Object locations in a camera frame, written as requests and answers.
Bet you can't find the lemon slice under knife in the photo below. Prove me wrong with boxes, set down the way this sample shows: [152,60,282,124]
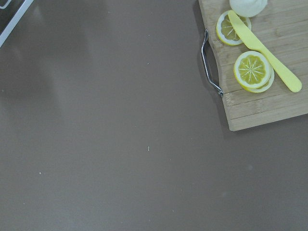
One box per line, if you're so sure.
[216,10,242,46]

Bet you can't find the yellow plastic knife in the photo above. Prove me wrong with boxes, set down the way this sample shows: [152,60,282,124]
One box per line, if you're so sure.
[228,10,302,92]

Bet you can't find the bamboo cutting board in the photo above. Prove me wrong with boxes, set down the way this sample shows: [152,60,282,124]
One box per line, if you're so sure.
[199,0,308,131]

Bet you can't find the metal cutting board handle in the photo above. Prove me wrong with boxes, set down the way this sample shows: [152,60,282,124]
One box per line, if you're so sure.
[201,28,224,98]

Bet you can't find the lemon slice near handle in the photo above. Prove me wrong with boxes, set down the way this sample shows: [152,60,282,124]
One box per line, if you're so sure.
[233,51,275,93]

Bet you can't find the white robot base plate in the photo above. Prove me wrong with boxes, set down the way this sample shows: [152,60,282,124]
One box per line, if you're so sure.
[0,0,33,47]

